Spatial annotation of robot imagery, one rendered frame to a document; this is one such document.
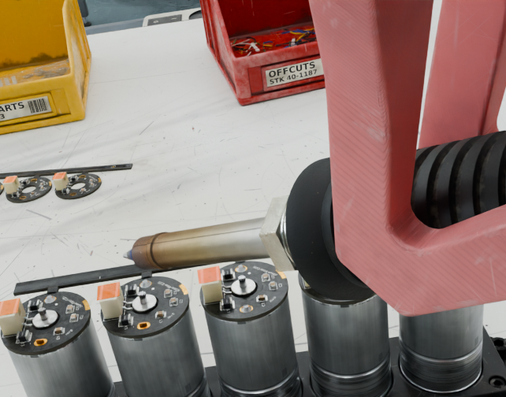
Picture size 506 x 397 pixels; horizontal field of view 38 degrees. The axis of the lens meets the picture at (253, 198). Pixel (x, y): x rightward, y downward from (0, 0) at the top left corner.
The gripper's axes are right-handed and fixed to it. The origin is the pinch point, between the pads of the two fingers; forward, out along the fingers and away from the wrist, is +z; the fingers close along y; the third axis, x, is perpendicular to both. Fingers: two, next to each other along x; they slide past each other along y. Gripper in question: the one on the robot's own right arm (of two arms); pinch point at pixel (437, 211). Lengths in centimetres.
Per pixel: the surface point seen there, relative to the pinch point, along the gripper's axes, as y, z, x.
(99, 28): -138, 162, -139
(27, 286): 0.6, 12.3, -8.1
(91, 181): -10.5, 24.0, -16.3
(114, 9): -191, 206, -182
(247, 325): -1.8, 9.3, -2.3
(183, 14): -35, 34, -31
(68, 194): -9.0, 24.1, -16.4
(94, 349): 0.7, 11.8, -5.1
